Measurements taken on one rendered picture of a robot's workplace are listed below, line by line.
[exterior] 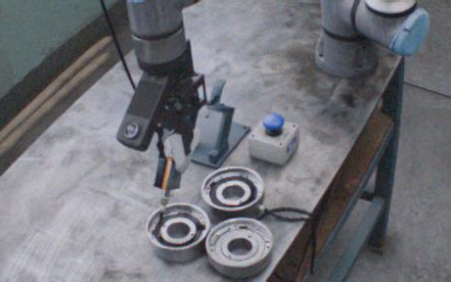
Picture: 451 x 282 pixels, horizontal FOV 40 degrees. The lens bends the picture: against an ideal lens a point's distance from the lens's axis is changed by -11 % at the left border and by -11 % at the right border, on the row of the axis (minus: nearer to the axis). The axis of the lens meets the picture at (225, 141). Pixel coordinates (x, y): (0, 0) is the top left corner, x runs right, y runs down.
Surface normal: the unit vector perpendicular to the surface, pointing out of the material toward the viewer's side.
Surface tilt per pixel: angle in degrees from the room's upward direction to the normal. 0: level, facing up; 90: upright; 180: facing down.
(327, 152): 0
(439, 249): 0
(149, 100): 32
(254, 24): 0
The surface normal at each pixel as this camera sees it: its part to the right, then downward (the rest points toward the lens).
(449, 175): -0.08, -0.76
